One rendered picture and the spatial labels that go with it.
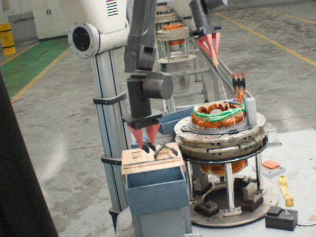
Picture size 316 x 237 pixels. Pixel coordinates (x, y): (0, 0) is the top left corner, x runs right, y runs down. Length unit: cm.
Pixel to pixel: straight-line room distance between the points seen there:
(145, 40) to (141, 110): 19
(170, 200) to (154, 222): 9
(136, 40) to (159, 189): 41
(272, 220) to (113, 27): 92
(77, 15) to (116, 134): 50
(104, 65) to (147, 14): 61
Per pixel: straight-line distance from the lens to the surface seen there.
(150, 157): 146
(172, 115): 188
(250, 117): 153
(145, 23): 121
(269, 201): 166
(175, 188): 128
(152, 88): 118
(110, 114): 182
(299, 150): 212
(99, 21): 171
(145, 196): 128
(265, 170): 191
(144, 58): 121
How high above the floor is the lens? 161
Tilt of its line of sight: 17 degrees down
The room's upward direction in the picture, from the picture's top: 8 degrees counter-clockwise
